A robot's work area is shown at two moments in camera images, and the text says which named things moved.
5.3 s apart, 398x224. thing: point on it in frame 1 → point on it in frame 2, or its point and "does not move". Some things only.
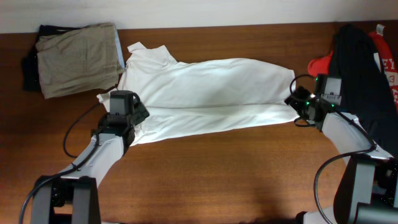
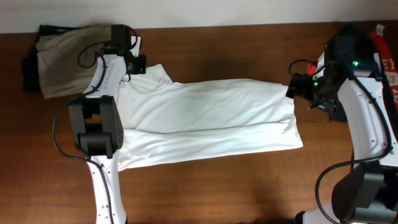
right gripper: [301, 93] → [304, 81]
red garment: [320, 65] does not move
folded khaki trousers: [79, 61] does not move
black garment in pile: [365, 93] does not move
